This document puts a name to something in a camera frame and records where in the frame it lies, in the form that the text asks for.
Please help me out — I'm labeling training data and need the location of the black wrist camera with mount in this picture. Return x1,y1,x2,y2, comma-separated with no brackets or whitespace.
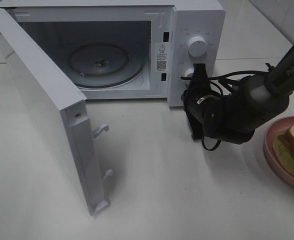
185,110,204,140

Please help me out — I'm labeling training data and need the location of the glass microwave turntable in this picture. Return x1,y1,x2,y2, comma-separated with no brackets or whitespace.
56,42,146,89

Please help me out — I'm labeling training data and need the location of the white microwave oven body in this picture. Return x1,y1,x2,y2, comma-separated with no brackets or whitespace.
0,0,226,107

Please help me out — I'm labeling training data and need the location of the white microwave knob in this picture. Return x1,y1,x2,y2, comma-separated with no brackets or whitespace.
183,68,194,78
187,35,208,57

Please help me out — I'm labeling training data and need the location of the pink round plate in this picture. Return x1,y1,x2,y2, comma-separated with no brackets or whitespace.
263,116,294,188

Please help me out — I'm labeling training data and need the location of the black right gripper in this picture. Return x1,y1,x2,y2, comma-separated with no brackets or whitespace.
181,63,222,120

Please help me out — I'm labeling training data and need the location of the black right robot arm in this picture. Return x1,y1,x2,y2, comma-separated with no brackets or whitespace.
181,44,294,151

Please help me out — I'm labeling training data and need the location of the toast sandwich with filling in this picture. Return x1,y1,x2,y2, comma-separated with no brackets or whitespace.
272,124,294,177

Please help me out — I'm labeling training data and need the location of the white microwave door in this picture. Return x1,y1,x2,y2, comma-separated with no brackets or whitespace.
0,8,113,215

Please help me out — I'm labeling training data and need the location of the upper white microwave knob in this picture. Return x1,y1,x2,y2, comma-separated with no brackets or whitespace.
187,35,208,57

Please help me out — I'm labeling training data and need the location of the lower white microwave knob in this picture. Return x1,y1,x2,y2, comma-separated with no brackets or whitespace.
183,68,194,78

